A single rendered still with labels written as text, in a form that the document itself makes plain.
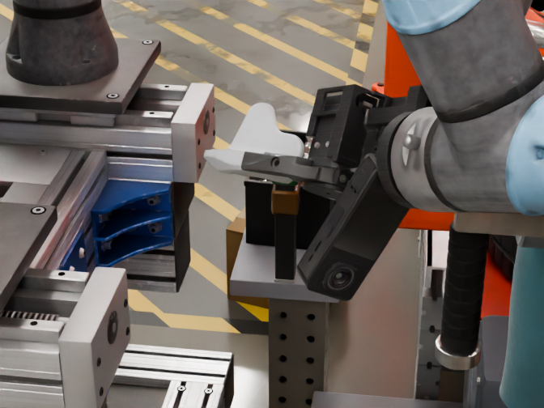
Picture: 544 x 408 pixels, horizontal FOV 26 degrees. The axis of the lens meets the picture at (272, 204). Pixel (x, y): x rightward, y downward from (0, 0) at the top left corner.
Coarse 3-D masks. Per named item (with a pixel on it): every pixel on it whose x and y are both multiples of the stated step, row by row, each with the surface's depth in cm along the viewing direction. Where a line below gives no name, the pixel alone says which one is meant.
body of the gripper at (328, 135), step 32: (320, 96) 93; (352, 96) 89; (384, 96) 90; (416, 96) 85; (320, 128) 92; (352, 128) 89; (384, 128) 88; (320, 160) 90; (352, 160) 89; (384, 160) 83; (320, 192) 92
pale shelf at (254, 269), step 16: (240, 256) 187; (256, 256) 187; (272, 256) 187; (240, 272) 183; (256, 272) 183; (272, 272) 183; (240, 288) 182; (256, 288) 181; (272, 288) 181; (288, 288) 181; (304, 288) 180
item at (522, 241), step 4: (516, 236) 125; (520, 236) 121; (524, 236) 120; (528, 236) 119; (516, 240) 124; (520, 240) 121; (524, 240) 120; (528, 240) 120; (532, 240) 120; (536, 240) 120; (540, 240) 120; (520, 244) 122; (524, 244) 121; (528, 244) 121; (532, 244) 121; (536, 244) 121; (540, 244) 121; (536, 248) 123; (540, 248) 122
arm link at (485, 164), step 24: (528, 96) 72; (480, 120) 72; (504, 120) 72; (528, 120) 71; (432, 144) 78; (456, 144) 74; (480, 144) 73; (504, 144) 72; (528, 144) 70; (432, 168) 78; (456, 168) 76; (480, 168) 74; (504, 168) 72; (528, 168) 71; (456, 192) 77; (480, 192) 75; (504, 192) 73; (528, 192) 72
